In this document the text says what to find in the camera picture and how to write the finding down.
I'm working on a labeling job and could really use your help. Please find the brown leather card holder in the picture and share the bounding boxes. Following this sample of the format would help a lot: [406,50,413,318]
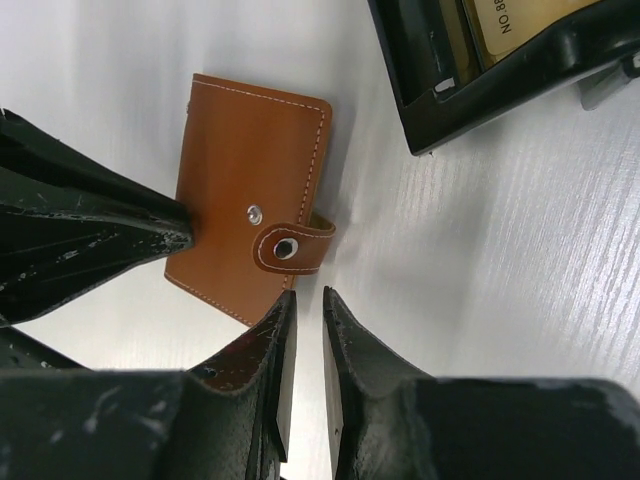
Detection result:
[165,74,336,326]

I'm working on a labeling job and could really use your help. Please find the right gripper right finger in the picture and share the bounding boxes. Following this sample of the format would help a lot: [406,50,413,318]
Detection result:
[322,286,435,479]

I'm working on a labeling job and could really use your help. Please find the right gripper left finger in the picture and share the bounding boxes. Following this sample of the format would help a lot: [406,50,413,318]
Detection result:
[189,290,297,479]

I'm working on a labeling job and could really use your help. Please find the credit cards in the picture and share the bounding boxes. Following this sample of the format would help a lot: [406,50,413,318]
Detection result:
[463,0,593,69]

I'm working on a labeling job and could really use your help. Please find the black card rack box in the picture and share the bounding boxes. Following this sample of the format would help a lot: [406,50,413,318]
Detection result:
[368,1,639,156]

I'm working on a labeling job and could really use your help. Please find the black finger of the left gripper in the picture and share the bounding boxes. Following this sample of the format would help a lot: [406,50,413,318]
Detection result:
[1,109,195,327]

